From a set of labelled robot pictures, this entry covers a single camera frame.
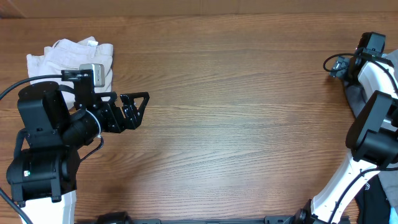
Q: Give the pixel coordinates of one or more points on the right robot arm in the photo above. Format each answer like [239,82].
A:
[372,138]

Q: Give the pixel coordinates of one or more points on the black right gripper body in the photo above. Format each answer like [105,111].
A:
[344,73]

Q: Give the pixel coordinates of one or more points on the black garment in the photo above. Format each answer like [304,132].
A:
[374,207]

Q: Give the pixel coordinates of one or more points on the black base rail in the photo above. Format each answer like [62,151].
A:
[123,217]

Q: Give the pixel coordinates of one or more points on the light blue garment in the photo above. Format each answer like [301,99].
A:
[393,217]

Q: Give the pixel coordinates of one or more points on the beige folded shorts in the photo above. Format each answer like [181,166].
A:
[68,55]

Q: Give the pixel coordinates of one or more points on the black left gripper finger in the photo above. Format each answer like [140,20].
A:
[134,114]
[109,97]

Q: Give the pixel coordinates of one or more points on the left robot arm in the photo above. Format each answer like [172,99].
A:
[58,121]

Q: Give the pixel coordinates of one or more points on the grey shorts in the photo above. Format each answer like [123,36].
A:
[373,78]

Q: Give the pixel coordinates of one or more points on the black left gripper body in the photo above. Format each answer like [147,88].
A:
[110,122]

